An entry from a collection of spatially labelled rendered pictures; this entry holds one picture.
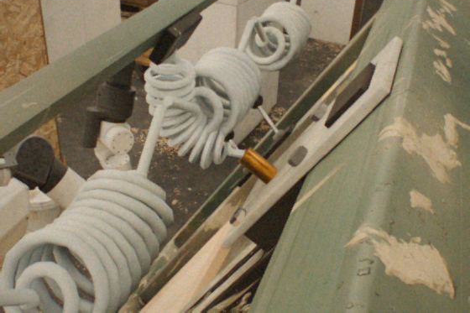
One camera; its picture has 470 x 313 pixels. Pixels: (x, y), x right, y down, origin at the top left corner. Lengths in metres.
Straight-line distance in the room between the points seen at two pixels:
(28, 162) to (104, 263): 1.13
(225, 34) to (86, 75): 3.21
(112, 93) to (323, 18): 4.92
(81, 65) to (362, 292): 0.20
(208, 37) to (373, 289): 3.40
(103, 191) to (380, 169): 0.16
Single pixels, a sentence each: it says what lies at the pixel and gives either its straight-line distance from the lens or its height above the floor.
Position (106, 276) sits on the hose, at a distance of 0.30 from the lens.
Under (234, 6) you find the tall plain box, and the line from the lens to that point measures 3.44.
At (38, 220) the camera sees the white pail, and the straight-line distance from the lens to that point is 3.04.
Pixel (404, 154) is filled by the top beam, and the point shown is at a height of 1.95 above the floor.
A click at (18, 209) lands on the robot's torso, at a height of 1.29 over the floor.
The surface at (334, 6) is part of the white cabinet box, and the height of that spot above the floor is 0.39.
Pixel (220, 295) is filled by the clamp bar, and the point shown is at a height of 1.71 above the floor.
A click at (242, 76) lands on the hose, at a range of 0.47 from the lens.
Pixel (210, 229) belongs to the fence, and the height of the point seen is 1.21.
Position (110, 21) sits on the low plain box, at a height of 0.47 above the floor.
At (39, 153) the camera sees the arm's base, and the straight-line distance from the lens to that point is 1.44.
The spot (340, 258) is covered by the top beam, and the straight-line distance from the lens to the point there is 0.23.
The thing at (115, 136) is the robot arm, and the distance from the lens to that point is 1.33.
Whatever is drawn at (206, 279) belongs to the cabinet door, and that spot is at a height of 1.37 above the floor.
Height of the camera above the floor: 2.09
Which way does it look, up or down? 30 degrees down
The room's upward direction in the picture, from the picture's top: 3 degrees clockwise
